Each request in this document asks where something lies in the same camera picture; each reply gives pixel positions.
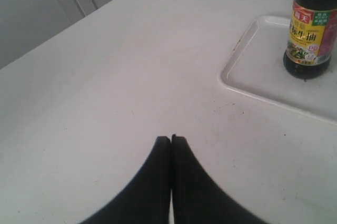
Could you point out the white plastic tray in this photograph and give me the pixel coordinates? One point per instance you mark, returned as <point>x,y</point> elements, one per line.
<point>255,69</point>

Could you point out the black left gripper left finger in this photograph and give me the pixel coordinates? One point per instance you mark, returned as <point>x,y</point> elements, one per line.
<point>146,198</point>

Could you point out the dark soy sauce bottle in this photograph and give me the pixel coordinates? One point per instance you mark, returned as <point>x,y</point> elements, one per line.
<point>312,38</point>

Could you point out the grey cabinet doors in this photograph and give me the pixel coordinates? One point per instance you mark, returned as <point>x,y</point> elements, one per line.
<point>25,24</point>

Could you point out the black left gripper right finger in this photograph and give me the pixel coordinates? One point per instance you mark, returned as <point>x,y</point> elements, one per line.
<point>196,198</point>

